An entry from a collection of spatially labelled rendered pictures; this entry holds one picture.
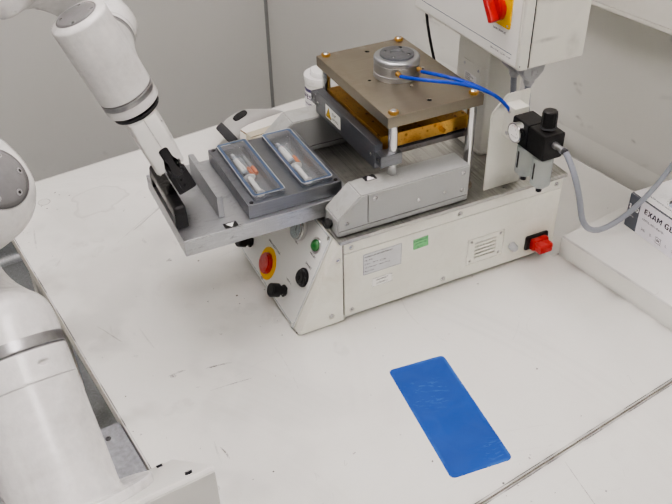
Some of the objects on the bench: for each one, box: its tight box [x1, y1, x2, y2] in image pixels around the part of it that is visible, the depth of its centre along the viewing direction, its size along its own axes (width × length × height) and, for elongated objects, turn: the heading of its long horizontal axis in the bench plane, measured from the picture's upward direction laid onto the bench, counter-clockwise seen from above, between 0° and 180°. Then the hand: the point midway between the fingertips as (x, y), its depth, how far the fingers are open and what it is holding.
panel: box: [240, 219, 333, 329], centre depth 147 cm, size 2×30×19 cm, turn 27°
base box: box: [295, 178, 563, 335], centre depth 154 cm, size 54×38×17 cm
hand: (181, 179), depth 132 cm, fingers closed, pressing on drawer
